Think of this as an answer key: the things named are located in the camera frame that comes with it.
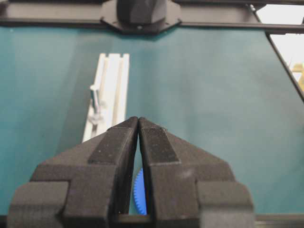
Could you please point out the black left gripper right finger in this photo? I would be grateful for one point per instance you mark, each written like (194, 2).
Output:
(188, 187)

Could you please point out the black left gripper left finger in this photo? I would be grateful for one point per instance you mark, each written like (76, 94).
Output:
(82, 187)

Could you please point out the large blue plastic gear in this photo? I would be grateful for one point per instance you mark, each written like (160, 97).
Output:
(139, 193)

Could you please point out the yellow object beyond table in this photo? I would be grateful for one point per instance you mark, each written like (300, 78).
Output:
(298, 73)

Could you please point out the white shaft bracket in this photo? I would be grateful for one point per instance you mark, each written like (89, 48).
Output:
(96, 118)

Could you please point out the steel shaft near rail end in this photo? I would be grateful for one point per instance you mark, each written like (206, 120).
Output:
(95, 98)

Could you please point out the silver aluminium extrusion rail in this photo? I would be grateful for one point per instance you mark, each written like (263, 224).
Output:
(111, 78)

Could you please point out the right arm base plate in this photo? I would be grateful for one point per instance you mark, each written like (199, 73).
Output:
(141, 16)

